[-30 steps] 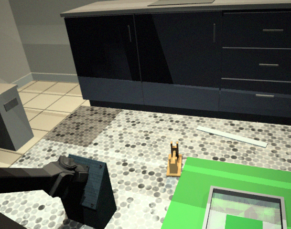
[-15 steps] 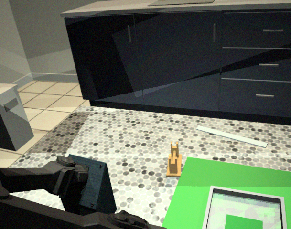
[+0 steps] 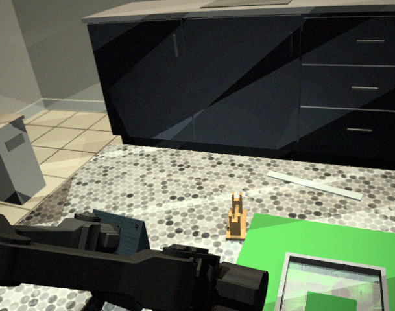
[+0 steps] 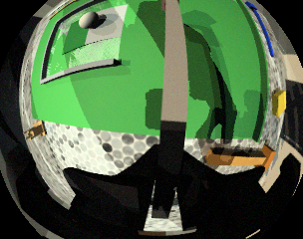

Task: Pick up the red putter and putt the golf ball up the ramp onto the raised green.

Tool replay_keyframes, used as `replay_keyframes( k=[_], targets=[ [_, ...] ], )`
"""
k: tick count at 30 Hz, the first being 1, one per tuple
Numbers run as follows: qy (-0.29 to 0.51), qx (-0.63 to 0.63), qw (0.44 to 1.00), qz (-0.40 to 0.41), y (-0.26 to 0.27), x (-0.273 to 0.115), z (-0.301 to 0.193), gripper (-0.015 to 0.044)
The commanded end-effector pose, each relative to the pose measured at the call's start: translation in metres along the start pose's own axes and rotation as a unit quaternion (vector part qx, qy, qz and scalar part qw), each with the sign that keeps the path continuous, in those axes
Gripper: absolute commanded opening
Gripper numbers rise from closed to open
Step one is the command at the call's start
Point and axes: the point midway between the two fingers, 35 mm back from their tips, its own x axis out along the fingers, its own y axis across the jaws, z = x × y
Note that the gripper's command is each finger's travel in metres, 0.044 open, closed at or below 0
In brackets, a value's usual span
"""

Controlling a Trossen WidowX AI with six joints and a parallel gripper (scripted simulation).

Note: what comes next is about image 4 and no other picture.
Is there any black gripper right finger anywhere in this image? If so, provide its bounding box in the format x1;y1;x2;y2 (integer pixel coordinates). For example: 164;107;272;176
176;151;266;231

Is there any blue putter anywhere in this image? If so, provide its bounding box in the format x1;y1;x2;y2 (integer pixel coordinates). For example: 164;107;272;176
244;1;274;57

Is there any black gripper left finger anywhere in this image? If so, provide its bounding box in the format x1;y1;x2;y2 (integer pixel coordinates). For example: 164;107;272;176
63;144;158;232

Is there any yellow rectangular block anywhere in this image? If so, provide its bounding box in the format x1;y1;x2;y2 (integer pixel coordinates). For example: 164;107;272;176
271;89;287;117

